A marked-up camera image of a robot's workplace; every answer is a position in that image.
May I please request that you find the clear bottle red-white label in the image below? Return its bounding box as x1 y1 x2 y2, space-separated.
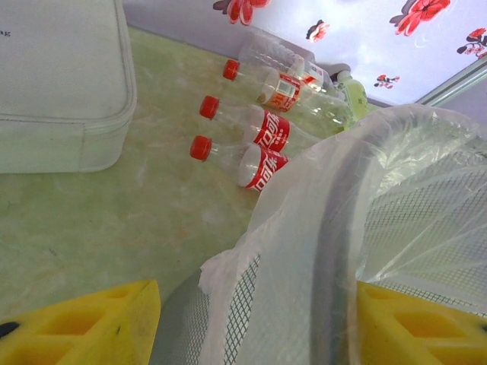
237 28 336 92

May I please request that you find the red-cap bottle orange label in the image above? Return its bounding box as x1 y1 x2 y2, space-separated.
222 59 355 126

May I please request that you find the clear plastic bin liner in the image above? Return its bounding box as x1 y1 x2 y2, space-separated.
199 102 487 365

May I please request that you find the aluminium frame post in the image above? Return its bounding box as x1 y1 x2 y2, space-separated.
416 56 487 107

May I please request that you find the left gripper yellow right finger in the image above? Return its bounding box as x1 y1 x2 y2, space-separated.
355 281 487 365

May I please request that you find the white plastic storage box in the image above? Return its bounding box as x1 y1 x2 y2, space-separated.
0 0 138 174

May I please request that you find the green drink bottle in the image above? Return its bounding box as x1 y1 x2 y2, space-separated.
334 70 370 122

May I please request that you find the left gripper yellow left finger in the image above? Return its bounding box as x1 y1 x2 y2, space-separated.
0 280 161 365

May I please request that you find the red-cap cola bottle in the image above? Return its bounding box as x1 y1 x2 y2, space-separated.
189 135 290 193
199 94 324 153

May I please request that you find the grey mesh waste bin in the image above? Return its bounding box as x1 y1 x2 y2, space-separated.
151 104 487 365

